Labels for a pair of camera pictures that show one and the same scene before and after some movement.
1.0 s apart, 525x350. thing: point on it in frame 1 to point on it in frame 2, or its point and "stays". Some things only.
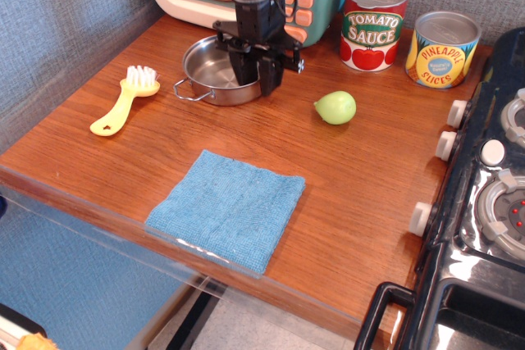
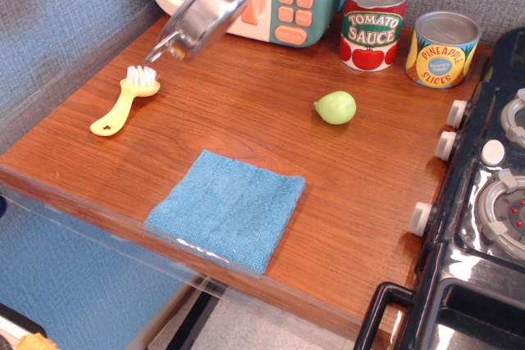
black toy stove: [470, 288] stays
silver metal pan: [211, 75] to [207, 15]
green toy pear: [336, 107] stays
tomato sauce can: [372, 23] stays
